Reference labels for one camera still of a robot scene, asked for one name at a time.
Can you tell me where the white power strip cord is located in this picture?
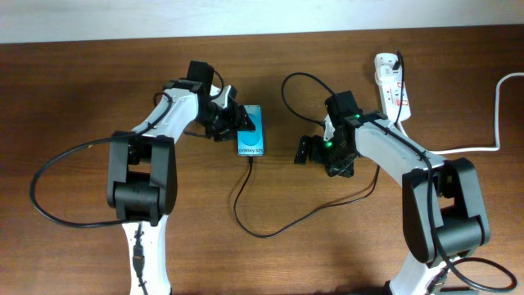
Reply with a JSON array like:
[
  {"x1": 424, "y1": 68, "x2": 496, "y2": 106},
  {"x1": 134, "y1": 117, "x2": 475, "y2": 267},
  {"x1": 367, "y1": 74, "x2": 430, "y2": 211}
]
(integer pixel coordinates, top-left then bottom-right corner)
[{"x1": 395, "y1": 72, "x2": 524, "y2": 156}]

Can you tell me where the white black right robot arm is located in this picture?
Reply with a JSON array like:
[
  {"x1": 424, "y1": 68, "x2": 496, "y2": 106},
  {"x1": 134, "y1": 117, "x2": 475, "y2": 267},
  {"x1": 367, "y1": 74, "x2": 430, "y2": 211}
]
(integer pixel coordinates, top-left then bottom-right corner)
[{"x1": 295, "y1": 111, "x2": 491, "y2": 294}]

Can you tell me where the white power strip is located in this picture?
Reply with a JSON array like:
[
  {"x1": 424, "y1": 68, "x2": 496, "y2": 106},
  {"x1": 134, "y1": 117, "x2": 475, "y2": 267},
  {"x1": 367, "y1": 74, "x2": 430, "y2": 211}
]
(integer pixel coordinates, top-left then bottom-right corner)
[{"x1": 374, "y1": 52, "x2": 411, "y2": 122}]

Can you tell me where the black USB charging cable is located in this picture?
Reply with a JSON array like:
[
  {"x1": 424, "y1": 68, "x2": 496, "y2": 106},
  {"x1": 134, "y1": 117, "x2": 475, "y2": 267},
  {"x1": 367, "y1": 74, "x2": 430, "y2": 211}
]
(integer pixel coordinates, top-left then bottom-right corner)
[{"x1": 233, "y1": 49, "x2": 406, "y2": 239}]

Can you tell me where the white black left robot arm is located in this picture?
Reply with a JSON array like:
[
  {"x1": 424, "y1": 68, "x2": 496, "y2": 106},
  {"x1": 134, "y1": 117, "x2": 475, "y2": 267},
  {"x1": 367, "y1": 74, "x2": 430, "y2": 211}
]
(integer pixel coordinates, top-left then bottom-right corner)
[{"x1": 107, "y1": 79, "x2": 255, "y2": 294}]

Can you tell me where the white charger plug adapter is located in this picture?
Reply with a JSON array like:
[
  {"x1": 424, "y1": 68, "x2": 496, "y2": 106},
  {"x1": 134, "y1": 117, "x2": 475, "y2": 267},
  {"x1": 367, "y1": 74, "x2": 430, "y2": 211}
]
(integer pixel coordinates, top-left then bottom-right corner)
[{"x1": 375, "y1": 61, "x2": 403, "y2": 85}]

